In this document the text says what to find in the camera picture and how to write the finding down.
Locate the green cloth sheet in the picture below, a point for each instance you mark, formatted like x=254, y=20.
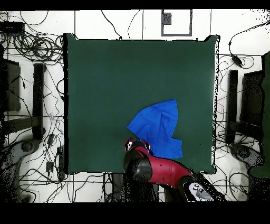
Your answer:
x=266, y=105

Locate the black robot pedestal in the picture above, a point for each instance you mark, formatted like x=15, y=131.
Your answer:
x=118, y=186

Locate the blue shirt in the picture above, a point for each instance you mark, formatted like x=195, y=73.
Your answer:
x=158, y=126

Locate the small black plug adapter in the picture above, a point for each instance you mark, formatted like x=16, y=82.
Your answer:
x=49, y=166

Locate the grey square floor frame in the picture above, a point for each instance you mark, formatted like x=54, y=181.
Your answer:
x=176, y=34

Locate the black power adapter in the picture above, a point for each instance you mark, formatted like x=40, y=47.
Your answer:
x=236, y=60

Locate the black stand bar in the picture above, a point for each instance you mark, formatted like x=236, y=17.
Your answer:
x=232, y=101
x=38, y=101

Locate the narrow black power strip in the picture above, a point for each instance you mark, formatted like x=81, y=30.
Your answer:
x=61, y=162

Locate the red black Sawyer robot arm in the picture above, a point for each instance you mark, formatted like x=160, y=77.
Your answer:
x=166, y=171

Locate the small grey square plate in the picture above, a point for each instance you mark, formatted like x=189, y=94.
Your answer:
x=167, y=18

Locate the flat black device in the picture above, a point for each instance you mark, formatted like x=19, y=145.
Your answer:
x=11, y=27

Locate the dark green table cloth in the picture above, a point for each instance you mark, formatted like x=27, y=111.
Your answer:
x=116, y=84

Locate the black box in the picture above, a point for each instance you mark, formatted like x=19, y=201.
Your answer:
x=252, y=99
x=12, y=88

